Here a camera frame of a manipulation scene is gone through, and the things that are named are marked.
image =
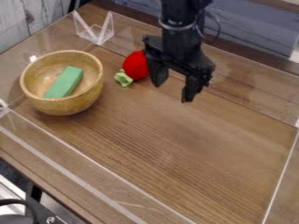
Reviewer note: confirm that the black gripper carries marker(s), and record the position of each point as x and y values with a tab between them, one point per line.
176	50

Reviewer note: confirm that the black stand with cable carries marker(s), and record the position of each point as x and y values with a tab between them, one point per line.
21	210

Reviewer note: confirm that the red plush strawberry toy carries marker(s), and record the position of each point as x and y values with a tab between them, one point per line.
134	69

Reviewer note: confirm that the green rectangular block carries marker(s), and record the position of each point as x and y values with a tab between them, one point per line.
66	83

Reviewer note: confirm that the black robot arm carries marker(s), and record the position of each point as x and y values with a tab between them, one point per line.
183	15

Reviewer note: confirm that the blue grey couch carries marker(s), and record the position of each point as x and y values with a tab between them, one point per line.
247	22

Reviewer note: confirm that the clear acrylic corner bracket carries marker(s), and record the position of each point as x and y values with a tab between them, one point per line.
98	34

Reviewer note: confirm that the brown wooden bowl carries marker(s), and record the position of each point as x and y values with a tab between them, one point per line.
40	74

